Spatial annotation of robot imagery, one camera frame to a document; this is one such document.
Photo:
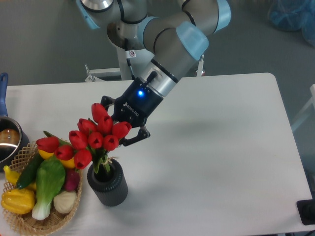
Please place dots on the blue plastic bag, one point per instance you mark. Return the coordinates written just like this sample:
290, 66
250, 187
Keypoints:
294, 15

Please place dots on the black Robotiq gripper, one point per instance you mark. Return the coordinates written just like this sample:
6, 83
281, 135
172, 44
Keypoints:
134, 106

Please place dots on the green cucumber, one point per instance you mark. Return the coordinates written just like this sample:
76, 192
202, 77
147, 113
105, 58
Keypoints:
28, 175

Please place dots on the dark grey ribbed vase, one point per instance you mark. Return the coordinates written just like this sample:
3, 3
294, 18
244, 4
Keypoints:
111, 188

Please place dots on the blue handled saucepan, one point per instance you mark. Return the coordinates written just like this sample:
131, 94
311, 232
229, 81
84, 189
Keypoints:
12, 137

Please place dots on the yellow bell pepper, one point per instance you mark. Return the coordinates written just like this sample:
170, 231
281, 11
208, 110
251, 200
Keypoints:
18, 201

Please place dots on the black device at table edge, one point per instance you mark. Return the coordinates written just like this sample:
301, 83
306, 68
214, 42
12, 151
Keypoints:
306, 209

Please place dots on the green bok choy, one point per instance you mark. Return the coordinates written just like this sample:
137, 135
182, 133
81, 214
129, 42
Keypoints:
49, 181

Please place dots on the small yellow gourd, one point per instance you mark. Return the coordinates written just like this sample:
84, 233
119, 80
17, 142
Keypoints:
12, 177

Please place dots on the purple red radish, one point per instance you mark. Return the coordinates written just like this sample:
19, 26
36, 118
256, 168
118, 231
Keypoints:
72, 179

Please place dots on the white garlic bulb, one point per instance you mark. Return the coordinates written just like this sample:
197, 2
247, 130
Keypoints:
65, 201

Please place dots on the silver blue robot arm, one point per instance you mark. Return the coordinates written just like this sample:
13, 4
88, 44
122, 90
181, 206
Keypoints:
129, 27

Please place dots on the woven wicker basket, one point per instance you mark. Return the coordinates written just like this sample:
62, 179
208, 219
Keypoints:
25, 225

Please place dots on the yellow squash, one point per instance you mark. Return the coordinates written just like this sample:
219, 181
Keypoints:
66, 163

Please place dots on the red tulip bouquet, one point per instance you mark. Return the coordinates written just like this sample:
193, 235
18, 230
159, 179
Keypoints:
90, 143

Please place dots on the white frame at right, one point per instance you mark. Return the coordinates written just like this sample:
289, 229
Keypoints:
305, 111

